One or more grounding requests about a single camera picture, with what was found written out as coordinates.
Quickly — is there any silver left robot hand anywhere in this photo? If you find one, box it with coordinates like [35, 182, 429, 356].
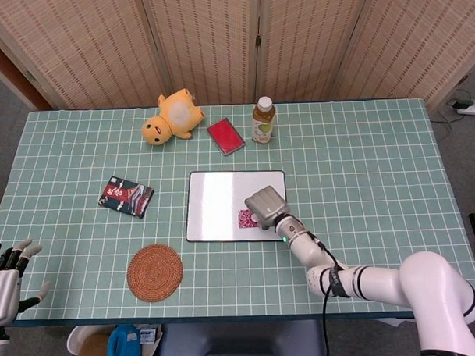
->
[0, 237, 53, 327]

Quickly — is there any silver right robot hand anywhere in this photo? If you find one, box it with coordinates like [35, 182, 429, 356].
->
[243, 186, 292, 232]

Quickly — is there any white board with black rim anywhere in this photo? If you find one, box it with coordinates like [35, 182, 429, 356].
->
[183, 168, 289, 245]

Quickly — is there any red rectangular card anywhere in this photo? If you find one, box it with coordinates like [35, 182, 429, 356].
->
[206, 117, 246, 157]

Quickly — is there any green grid tablecloth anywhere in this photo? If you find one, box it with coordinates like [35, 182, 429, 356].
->
[0, 94, 475, 328]

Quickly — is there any green tea bottle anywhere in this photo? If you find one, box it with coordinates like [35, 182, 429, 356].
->
[250, 95, 278, 144]

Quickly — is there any brown round container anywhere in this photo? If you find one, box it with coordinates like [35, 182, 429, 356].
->
[77, 333, 112, 356]

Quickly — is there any yellow plush toy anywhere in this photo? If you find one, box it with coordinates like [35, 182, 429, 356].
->
[140, 88, 206, 146]

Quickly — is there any round woven rattan coaster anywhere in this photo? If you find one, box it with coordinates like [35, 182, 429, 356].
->
[125, 242, 186, 304]

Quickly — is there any blue plastic jug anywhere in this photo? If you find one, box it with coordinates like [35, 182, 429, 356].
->
[105, 323, 143, 356]

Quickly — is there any dark blue stool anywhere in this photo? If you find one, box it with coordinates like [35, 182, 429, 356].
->
[154, 318, 327, 356]

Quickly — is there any woven bamboo folding screen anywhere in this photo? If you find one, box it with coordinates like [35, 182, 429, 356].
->
[0, 0, 475, 129]

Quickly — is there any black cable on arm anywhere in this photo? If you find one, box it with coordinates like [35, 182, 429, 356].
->
[305, 228, 353, 356]

